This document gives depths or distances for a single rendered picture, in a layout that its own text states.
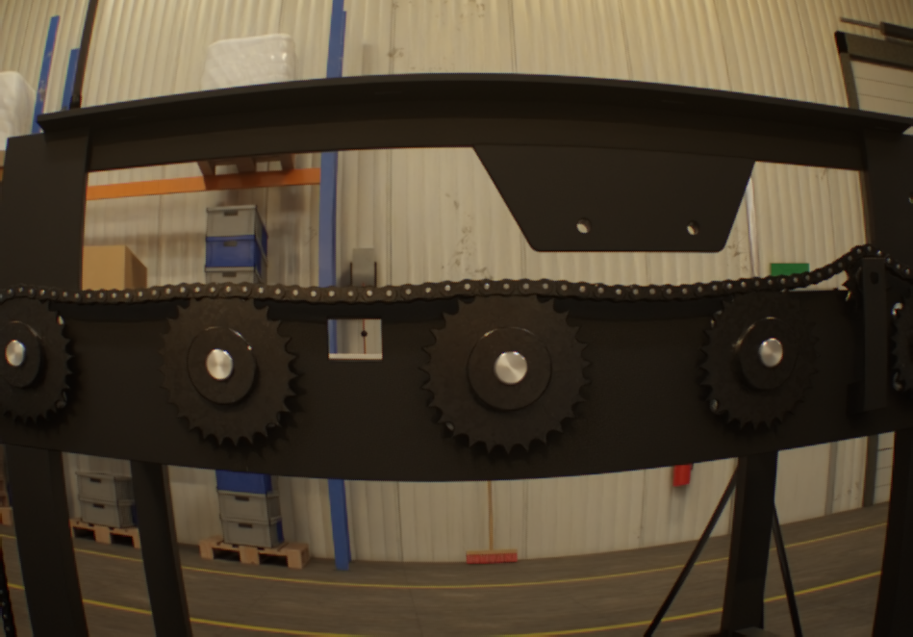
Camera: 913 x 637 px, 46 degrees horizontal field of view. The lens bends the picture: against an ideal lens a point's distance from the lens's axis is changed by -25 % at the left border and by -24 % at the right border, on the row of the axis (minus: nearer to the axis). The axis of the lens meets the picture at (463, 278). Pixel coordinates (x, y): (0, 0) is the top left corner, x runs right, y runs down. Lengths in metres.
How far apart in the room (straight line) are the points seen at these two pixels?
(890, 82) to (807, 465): 4.04
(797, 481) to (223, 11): 6.74
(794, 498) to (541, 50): 4.58
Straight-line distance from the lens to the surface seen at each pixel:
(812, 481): 11.08
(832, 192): 11.48
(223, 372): 1.35
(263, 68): 9.51
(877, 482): 11.40
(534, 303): 1.39
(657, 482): 10.68
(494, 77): 1.43
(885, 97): 12.04
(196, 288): 1.39
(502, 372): 1.35
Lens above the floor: 0.74
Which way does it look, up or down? 8 degrees up
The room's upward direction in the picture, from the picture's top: 1 degrees counter-clockwise
